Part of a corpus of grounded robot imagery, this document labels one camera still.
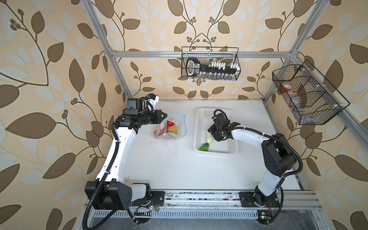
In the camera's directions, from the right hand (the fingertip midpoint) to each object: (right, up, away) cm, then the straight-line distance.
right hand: (209, 132), depth 94 cm
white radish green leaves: (-3, -9, -3) cm, 10 cm away
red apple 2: (-39, -1, +11) cm, 40 cm away
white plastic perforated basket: (-3, +8, +11) cm, 14 cm away
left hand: (-25, +12, -20) cm, 35 cm away
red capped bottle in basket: (+42, +27, -13) cm, 52 cm away
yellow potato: (-24, +2, +1) cm, 24 cm away
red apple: (-27, +6, +5) cm, 28 cm away
